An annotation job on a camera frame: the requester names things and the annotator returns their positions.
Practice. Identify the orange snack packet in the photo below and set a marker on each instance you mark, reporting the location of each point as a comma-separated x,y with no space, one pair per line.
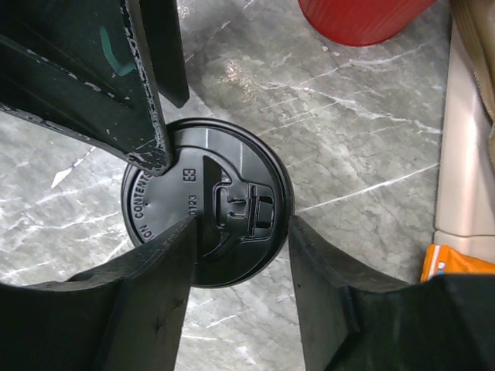
443,259

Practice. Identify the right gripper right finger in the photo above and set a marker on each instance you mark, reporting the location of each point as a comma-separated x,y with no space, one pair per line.
353,317

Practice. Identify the cream two-tier shelf rack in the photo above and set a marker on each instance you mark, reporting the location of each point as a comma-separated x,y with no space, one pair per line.
464,217

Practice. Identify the red straw holder cup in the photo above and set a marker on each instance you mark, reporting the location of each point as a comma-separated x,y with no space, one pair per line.
361,22

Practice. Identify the black coffee cup lid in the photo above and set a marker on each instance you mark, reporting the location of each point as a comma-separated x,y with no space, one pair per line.
233,184

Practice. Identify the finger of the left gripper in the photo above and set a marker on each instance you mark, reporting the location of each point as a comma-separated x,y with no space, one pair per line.
162,29
83,69

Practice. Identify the brown snack bag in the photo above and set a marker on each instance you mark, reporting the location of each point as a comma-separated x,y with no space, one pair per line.
475,23

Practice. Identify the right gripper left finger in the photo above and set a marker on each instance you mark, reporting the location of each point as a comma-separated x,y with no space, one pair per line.
126,314

